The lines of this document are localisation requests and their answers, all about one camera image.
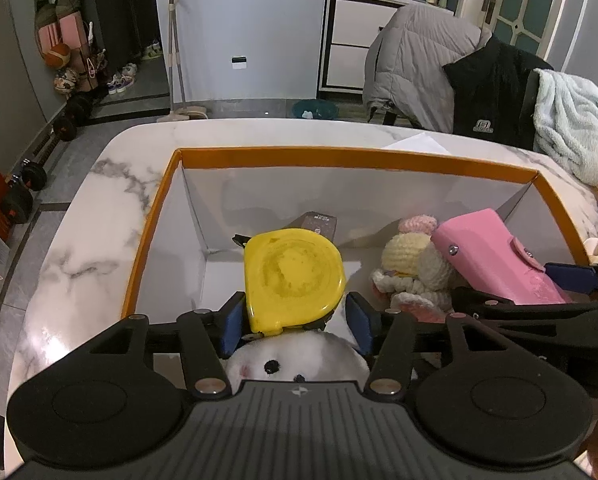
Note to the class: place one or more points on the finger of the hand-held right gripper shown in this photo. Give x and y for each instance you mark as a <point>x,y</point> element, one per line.
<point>569,275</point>
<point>474,300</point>

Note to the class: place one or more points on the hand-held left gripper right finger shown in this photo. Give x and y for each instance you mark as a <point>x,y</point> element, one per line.
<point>359,325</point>

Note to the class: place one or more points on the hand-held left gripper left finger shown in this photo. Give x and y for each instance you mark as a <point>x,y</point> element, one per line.
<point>231,327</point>

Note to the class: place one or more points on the pink snap card holder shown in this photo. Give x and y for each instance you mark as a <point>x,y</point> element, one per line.
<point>484,250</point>

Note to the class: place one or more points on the white pink striped plush dog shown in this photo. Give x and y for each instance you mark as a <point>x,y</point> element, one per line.
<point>299,355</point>

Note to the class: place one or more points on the crochet bunny doll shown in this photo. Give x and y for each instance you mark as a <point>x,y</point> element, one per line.
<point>414,260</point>

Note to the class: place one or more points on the yellow tape measure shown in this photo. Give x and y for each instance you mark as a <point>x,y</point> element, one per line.
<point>294,275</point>

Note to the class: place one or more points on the dark photo card box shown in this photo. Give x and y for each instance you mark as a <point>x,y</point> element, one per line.
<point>319,225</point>

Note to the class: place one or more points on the orange cardboard box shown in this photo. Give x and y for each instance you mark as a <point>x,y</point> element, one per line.
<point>259,200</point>

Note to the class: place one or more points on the light blue fluffy towel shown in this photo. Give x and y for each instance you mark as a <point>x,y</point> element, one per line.
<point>574,125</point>

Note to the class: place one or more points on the white paper sheet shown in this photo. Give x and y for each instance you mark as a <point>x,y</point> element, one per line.
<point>419,143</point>

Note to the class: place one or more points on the black jacket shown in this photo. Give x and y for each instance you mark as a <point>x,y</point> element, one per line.
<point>489,90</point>

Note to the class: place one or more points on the teal basin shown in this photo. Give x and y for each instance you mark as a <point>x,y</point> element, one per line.
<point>314,108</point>

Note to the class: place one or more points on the grey puffer jacket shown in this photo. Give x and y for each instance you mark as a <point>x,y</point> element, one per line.
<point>414,60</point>

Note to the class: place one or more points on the black dumbbell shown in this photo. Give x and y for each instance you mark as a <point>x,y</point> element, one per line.
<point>74,110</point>
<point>24,185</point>

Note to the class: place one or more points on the pair of white sneakers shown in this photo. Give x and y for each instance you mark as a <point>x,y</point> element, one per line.
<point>121,79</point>

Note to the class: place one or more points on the broom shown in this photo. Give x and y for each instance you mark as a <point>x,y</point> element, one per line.
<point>174,60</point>

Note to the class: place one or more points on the glass panel door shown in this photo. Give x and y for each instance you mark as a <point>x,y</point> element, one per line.
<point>524,5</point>

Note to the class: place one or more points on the pair of green sneakers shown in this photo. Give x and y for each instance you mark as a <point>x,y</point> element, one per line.
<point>151,51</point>

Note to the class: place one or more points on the white cabinet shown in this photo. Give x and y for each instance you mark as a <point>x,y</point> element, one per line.
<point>351,35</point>

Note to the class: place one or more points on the brown patterned ball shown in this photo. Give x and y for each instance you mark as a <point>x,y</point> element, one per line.
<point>65,80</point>

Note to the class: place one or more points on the orange basketball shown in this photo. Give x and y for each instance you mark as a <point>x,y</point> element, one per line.
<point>58,55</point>

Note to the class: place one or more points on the black shoe cabinet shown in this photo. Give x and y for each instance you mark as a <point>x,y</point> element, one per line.
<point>116,20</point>

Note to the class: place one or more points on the pink bag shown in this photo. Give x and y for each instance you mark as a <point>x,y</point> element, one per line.
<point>61,35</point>

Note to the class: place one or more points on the white wall socket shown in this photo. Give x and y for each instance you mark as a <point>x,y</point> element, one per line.
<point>238,62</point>

